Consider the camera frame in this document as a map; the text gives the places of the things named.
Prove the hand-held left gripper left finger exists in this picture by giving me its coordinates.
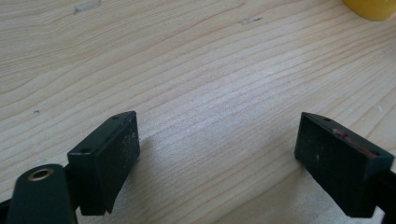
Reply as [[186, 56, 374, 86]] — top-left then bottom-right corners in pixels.
[[66, 110, 141, 217]]

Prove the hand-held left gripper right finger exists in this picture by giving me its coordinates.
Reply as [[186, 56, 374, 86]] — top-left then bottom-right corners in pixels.
[[294, 112, 395, 218]]

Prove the yellow cup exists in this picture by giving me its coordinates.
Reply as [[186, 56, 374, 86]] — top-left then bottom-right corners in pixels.
[[342, 0, 396, 22]]

